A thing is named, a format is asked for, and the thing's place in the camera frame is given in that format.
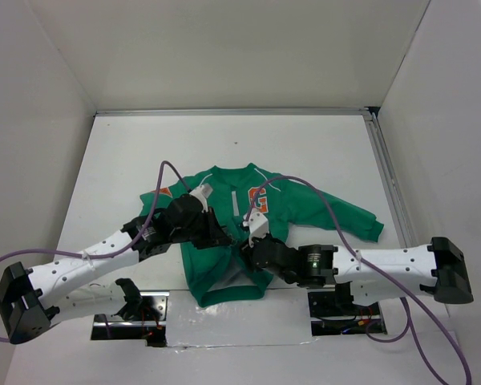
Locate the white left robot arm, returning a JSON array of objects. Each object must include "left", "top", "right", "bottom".
[{"left": 0, "top": 194, "right": 232, "bottom": 345}]

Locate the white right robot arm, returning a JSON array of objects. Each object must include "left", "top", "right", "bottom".
[{"left": 240, "top": 235, "right": 474, "bottom": 314}]

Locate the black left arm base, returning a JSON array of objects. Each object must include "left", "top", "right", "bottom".
[{"left": 91, "top": 278, "right": 169, "bottom": 347}]

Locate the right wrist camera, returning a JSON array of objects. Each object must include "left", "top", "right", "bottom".
[{"left": 243, "top": 209, "right": 269, "bottom": 247}]

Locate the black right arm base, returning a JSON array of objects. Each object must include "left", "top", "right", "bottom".
[{"left": 307, "top": 283, "right": 386, "bottom": 337}]

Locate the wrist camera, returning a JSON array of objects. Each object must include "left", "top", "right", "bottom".
[
  {"left": 243, "top": 209, "right": 269, "bottom": 247},
  {"left": 189, "top": 184, "right": 213, "bottom": 213}
]

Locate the green jacket white lining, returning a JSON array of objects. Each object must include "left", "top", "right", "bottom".
[{"left": 139, "top": 164, "right": 384, "bottom": 308}]

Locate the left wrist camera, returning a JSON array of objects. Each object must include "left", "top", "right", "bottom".
[{"left": 189, "top": 184, "right": 213, "bottom": 213}]

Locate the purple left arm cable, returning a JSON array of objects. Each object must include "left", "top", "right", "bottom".
[{"left": 0, "top": 160, "right": 193, "bottom": 344}]

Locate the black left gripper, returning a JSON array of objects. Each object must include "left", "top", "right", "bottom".
[{"left": 172, "top": 206, "right": 232, "bottom": 249}]

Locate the white taped cover panel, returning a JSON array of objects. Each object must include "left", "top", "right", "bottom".
[{"left": 165, "top": 289, "right": 313, "bottom": 347}]

